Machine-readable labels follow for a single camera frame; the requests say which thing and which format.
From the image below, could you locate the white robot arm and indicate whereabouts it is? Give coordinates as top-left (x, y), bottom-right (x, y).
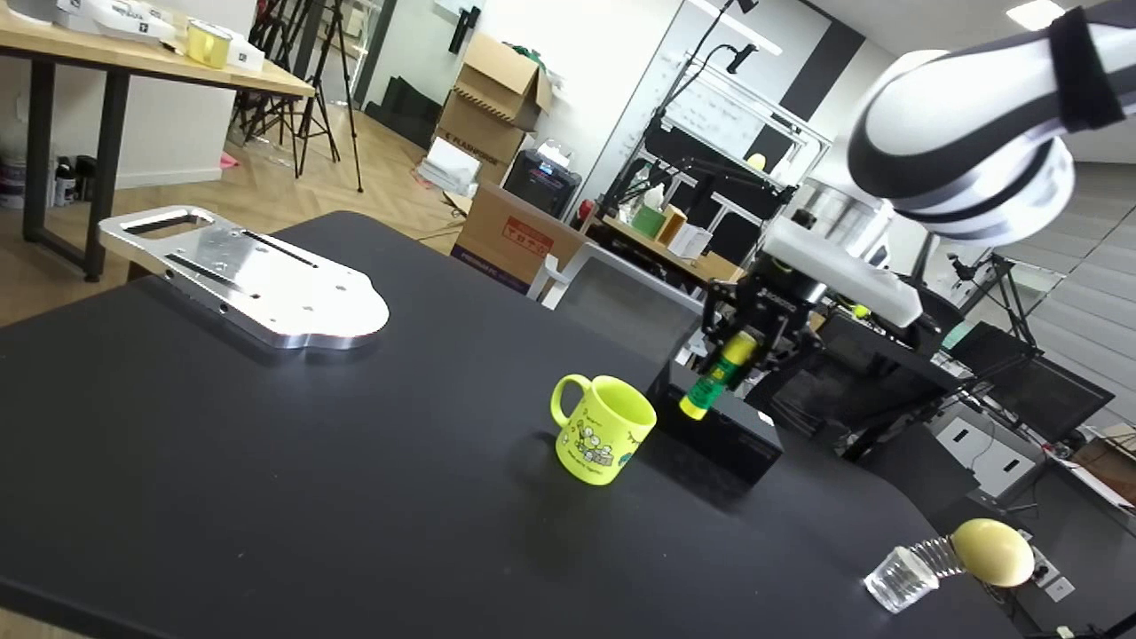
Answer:
top-left (840, 0), bottom-right (1136, 248)

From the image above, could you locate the black rectangular box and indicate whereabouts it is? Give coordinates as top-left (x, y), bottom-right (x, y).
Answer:
top-left (647, 362), bottom-right (781, 488)

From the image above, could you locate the wooden desk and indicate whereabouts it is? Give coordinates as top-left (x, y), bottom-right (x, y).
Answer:
top-left (0, 3), bottom-right (313, 281)

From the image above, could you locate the black tripod stand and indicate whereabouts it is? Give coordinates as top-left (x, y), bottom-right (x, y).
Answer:
top-left (233, 0), bottom-right (365, 187)

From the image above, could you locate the silver metal mounting plate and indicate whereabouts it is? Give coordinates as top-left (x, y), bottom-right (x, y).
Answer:
top-left (99, 204), bottom-right (390, 351)

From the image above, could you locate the clear glass with yellow ball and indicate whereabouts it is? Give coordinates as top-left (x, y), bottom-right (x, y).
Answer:
top-left (864, 519), bottom-right (1035, 613)

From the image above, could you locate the cardboard box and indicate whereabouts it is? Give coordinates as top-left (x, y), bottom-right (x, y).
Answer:
top-left (433, 31), bottom-right (583, 293)

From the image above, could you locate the yellow-green mug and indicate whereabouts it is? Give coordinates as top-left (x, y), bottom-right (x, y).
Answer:
top-left (548, 372), bottom-right (657, 487)

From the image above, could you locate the green and yellow bottle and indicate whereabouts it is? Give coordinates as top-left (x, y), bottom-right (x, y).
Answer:
top-left (678, 330), bottom-right (757, 422)

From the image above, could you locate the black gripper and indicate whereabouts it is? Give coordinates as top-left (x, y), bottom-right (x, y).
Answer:
top-left (716, 259), bottom-right (821, 369)

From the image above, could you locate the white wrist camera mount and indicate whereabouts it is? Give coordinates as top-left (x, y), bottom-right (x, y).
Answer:
top-left (758, 216), bottom-right (922, 326)

